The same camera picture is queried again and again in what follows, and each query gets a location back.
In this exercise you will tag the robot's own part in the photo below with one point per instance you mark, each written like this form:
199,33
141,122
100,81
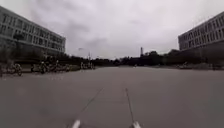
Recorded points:
76,124
136,125

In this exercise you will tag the grey building with windows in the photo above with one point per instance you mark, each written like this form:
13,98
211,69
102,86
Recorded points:
203,36

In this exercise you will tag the long grey glazed building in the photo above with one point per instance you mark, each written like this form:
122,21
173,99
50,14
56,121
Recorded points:
30,36

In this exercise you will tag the grey paved plaza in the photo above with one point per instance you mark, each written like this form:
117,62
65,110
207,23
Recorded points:
133,90

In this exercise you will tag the tall thin tower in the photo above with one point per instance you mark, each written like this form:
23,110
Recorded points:
141,51

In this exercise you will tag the row of trees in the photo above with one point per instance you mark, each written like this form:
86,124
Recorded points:
146,59

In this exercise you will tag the street lamp pole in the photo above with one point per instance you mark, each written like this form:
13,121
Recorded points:
89,56

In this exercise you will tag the row of parked bicycles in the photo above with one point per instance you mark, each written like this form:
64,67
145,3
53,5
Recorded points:
40,67
200,66

